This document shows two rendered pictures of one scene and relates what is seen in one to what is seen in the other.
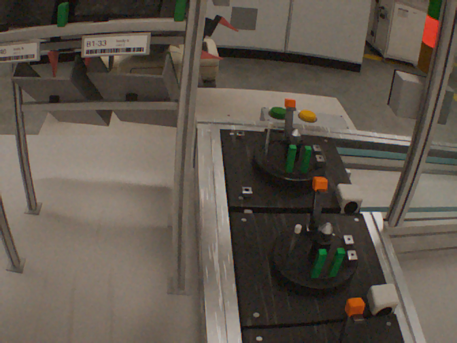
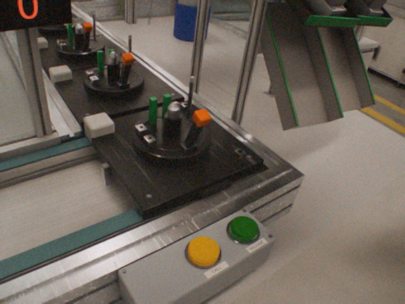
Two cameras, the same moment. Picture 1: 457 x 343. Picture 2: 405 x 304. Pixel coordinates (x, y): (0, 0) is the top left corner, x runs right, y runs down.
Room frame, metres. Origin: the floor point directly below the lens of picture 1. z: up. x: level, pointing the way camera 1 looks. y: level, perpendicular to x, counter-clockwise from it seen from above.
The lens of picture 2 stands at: (1.16, -0.32, 1.30)
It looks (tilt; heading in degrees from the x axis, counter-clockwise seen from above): 37 degrees down; 147
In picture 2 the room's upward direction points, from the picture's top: 8 degrees clockwise
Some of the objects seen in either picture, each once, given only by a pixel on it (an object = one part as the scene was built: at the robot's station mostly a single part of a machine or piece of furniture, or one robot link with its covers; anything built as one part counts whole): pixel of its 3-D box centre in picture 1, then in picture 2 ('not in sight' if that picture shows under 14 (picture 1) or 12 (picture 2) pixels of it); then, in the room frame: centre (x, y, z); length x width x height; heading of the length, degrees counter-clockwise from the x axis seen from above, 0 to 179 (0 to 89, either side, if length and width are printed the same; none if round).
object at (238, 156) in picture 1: (288, 169); (171, 146); (0.74, -0.11, 0.96); 0.24 x 0.24 x 0.02; 8
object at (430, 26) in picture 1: (436, 33); not in sight; (0.65, -0.31, 1.33); 0.05 x 0.05 x 0.05
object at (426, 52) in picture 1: (432, 58); not in sight; (0.65, -0.31, 1.28); 0.05 x 0.05 x 0.05
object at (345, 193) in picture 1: (347, 199); (99, 128); (0.65, -0.22, 0.97); 0.05 x 0.05 x 0.04; 8
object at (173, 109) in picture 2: (295, 134); (173, 109); (0.74, -0.11, 1.04); 0.02 x 0.02 x 0.03
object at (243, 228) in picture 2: (278, 113); (243, 230); (0.95, -0.10, 0.96); 0.04 x 0.04 x 0.02
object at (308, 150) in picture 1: (305, 159); (152, 111); (0.70, -0.13, 1.01); 0.01 x 0.01 x 0.05; 8
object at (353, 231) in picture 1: (322, 243); (113, 68); (0.48, -0.15, 1.01); 0.24 x 0.24 x 0.13; 8
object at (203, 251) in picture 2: (307, 116); (203, 252); (0.96, -0.16, 0.96); 0.04 x 0.04 x 0.02
